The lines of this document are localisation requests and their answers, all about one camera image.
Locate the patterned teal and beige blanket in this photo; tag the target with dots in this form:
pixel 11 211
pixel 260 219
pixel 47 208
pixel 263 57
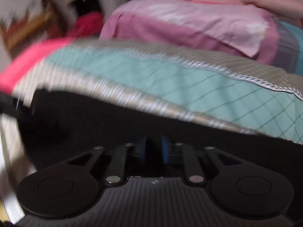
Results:
pixel 165 80

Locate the pink pillow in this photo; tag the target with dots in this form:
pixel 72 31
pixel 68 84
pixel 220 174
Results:
pixel 274 0

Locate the black pants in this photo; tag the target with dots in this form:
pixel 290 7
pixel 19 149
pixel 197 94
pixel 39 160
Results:
pixel 94 125

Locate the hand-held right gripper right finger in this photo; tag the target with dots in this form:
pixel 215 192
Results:
pixel 165 151

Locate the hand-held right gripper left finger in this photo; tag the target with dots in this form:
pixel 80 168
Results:
pixel 141 151

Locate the pink bed sheet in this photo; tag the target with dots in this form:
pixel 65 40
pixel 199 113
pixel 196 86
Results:
pixel 30 61

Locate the pink floral folded quilt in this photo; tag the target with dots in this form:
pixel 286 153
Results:
pixel 180 26

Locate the stack of red clothes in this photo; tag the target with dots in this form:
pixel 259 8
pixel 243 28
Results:
pixel 87 24

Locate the teal and grey striped quilt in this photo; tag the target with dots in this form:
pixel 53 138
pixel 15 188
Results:
pixel 292 49

